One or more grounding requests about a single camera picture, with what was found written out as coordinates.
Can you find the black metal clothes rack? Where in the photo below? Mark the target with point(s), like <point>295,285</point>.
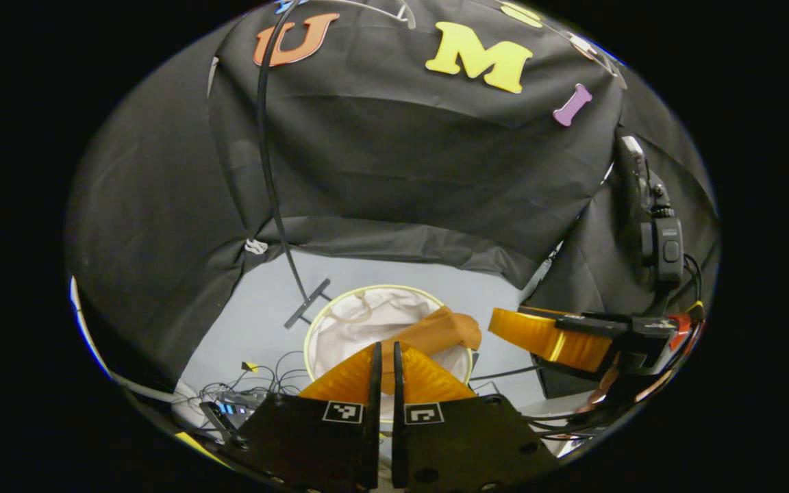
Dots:
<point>266,171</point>

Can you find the brown collared shirt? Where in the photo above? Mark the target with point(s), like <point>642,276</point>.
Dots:
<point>442,332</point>

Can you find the black backdrop cloth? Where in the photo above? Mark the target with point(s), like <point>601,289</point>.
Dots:
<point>401,157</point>

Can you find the white hanger with taped hook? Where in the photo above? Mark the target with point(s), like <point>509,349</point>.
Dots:
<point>603,60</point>

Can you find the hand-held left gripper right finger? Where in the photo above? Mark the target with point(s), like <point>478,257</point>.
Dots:
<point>399,411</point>

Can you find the white empty plastic hanger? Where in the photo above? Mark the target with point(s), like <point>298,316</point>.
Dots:
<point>405,14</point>

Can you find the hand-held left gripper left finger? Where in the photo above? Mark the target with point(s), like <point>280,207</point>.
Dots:
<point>374,411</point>

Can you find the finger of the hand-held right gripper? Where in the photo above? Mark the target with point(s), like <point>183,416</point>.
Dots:
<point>545,335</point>

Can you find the white laundry hamper yellow rim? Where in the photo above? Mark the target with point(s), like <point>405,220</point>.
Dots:
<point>381,318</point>

